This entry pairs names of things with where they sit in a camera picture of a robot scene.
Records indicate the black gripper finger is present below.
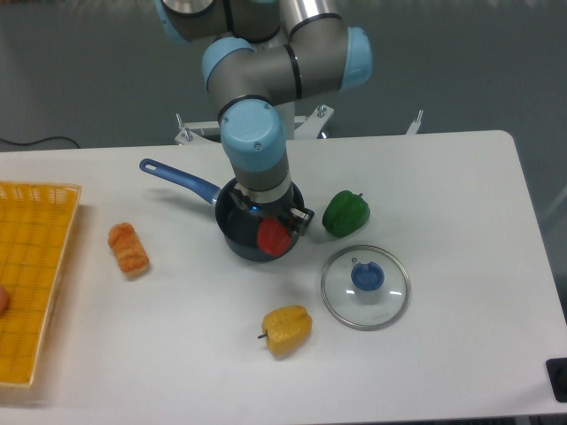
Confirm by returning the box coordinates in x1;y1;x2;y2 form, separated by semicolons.
229;188;257;217
278;207;315;236

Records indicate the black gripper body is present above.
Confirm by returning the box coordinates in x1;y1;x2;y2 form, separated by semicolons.
230;185;295;224

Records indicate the red toy pepper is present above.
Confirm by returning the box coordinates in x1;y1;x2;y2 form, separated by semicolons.
256;218;292;257

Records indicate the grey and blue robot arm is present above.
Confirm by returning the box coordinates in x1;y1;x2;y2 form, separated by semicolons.
156;1;373;235

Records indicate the green toy pepper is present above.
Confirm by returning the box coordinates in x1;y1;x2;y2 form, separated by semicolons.
322;190;370;238

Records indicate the yellow toy pepper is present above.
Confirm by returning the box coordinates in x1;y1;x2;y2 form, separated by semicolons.
257;305;313;357

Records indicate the glass lid with blue knob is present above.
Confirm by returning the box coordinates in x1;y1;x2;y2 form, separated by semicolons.
320;244;411;331

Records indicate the orange toy bread roll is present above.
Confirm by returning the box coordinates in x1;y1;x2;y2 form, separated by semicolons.
107;222;150;278

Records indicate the yellow woven basket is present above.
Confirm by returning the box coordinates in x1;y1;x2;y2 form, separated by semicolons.
1;182;82;388

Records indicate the black device at table edge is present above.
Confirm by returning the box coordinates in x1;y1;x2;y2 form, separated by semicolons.
546;358;567;403

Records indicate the dark pot with blue handle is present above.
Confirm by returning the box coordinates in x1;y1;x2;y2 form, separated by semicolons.
139;158;306;262

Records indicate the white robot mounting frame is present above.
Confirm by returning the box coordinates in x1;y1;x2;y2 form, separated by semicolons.
175;104;425;146

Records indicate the black cable on floor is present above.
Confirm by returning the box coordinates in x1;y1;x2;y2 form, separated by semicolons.
0;135;82;150

